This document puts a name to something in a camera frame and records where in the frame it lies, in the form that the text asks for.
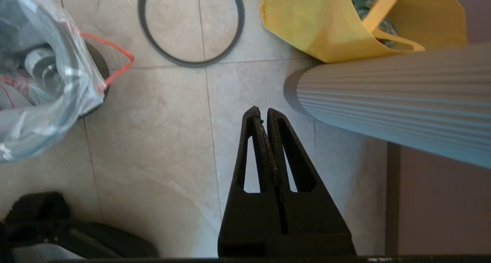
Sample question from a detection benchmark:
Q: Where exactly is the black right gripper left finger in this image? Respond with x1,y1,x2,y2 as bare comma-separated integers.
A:
218,106,287,258

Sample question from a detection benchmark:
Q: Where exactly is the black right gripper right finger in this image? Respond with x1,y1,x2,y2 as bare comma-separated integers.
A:
267,108,357,256

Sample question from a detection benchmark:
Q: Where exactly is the grey bin rim ring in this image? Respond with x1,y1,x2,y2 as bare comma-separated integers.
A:
137,0,246,68

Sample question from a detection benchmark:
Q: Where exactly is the white trash bag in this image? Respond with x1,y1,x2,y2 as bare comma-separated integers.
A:
0,0,135,164

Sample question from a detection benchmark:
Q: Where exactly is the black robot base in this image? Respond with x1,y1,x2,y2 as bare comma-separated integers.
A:
0,192,158,260

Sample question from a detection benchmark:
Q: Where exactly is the yellow fabric tote bag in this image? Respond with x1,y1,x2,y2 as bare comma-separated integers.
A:
260,0,469,63

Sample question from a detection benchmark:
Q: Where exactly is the black round trash bin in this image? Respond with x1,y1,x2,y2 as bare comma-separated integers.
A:
81,40,112,118

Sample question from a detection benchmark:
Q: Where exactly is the dark grey baseboard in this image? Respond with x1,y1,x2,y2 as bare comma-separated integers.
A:
385,140,402,256

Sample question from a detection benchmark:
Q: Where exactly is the grey ribbed round object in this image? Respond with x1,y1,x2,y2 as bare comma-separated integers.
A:
283,43,491,170

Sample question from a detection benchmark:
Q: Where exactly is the plastic bottle white label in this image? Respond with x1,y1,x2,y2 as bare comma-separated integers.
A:
23,47,74,88

